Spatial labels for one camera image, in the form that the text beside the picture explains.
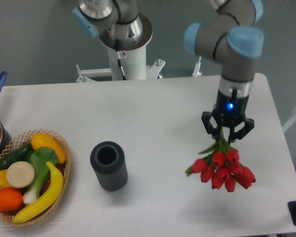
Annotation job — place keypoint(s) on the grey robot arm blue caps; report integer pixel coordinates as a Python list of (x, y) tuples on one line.
[(231, 40)]

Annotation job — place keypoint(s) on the dark grey ribbed vase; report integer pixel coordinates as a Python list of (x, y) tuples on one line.
[(108, 162)]

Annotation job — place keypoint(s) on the orange fruit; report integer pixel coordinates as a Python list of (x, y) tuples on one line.
[(10, 200)]

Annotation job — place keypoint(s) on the white table clamp right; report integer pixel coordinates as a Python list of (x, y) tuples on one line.
[(154, 71)]

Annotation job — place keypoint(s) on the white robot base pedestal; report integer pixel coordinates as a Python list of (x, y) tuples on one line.
[(133, 63)]

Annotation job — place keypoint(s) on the white table clamp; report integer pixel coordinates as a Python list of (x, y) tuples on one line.
[(92, 75), (154, 71)]

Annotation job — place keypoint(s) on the yellow squash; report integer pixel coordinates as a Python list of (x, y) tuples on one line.
[(44, 140)]

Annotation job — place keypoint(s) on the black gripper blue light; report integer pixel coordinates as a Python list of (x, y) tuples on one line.
[(228, 112)]

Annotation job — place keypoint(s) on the dark red fruit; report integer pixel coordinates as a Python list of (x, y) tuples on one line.
[(60, 167)]

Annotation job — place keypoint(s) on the green cucumber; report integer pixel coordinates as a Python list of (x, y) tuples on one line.
[(20, 154)]

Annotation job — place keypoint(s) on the green bok choy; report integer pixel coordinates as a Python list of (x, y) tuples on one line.
[(38, 160)]

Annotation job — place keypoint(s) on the beige round slice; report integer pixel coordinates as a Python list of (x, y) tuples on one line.
[(20, 174)]

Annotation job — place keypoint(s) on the yellow banana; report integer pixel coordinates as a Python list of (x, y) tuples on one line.
[(46, 200)]

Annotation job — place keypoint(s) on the white table clamp left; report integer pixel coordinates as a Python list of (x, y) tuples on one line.
[(92, 75)]

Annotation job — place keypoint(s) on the woven wicker basket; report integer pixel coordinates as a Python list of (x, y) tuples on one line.
[(66, 162)]

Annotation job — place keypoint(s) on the red tulip bouquet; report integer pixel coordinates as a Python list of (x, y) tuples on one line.
[(222, 167)]

